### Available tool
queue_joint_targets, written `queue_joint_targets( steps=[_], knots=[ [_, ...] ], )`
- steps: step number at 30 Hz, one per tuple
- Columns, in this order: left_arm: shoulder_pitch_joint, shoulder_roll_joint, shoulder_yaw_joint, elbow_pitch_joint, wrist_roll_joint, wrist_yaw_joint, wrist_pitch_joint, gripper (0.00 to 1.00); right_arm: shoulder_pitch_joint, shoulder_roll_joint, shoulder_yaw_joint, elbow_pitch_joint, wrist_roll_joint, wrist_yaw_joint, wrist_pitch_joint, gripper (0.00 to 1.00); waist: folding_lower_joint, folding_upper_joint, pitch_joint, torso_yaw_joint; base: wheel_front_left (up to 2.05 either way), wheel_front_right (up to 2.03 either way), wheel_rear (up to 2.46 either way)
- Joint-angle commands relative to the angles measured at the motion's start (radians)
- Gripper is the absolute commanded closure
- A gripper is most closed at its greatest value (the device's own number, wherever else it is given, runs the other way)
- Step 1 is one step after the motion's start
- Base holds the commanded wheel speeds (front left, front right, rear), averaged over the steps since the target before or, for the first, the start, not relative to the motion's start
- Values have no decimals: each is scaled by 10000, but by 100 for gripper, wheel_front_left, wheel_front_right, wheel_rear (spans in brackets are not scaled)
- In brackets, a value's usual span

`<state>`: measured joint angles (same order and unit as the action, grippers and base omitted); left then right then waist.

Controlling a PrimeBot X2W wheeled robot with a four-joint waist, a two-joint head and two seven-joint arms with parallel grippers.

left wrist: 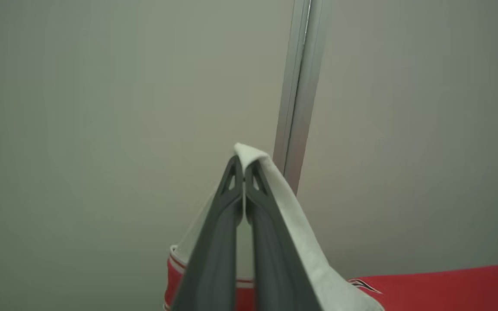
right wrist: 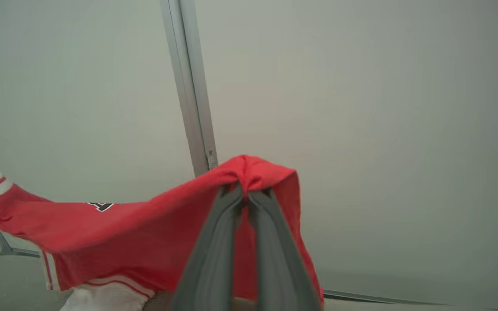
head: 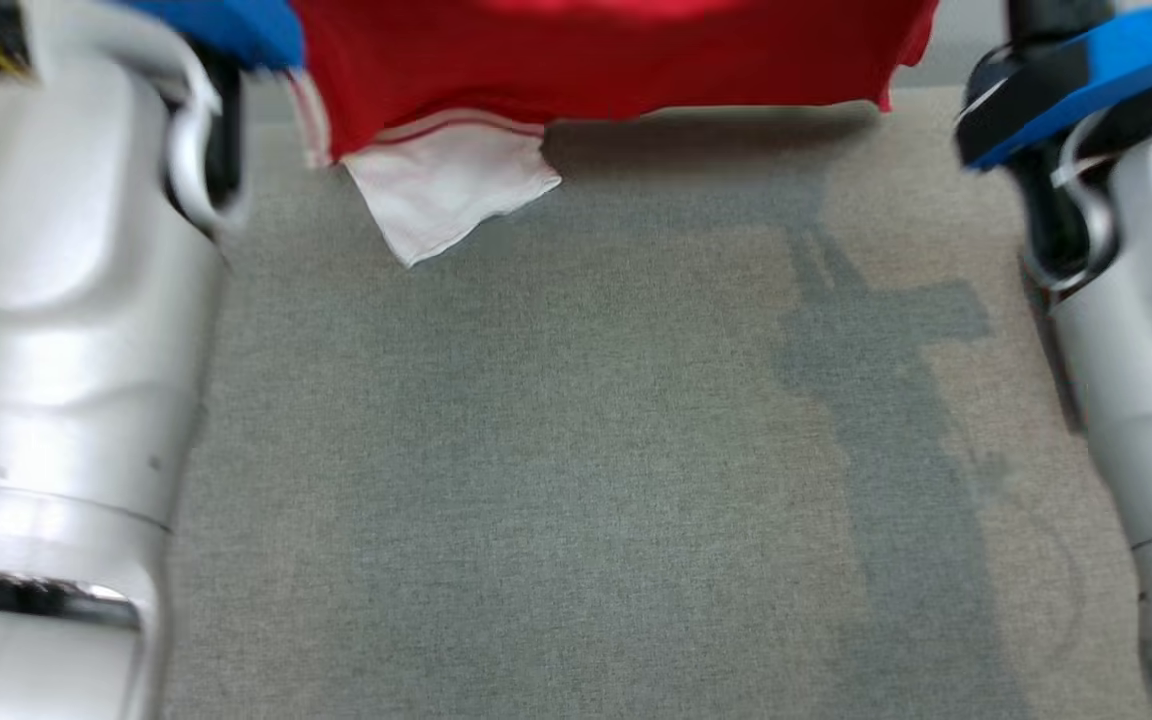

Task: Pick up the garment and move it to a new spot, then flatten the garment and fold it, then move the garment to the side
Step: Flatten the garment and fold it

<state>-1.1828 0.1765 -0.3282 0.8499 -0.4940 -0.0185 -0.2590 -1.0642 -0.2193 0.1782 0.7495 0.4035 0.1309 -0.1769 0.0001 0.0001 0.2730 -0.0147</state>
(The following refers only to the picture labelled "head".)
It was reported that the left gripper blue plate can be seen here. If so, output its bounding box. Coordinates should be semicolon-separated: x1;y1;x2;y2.
116;0;306;207

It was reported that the red white Bulls jersey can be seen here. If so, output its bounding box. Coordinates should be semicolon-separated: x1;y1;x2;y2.
286;0;941;269

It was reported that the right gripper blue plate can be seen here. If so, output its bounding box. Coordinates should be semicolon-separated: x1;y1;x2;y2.
954;0;1152;287

